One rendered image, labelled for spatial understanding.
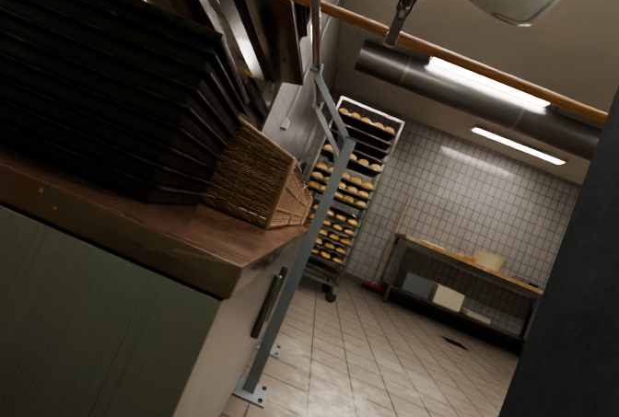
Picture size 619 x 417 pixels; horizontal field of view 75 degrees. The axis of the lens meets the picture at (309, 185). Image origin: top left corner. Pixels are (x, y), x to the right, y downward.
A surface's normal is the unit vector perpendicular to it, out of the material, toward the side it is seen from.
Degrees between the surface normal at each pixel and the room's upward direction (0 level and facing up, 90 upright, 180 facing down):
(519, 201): 90
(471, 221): 90
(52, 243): 90
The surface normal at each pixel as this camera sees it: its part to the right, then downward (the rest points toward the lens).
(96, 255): -0.03, -0.09
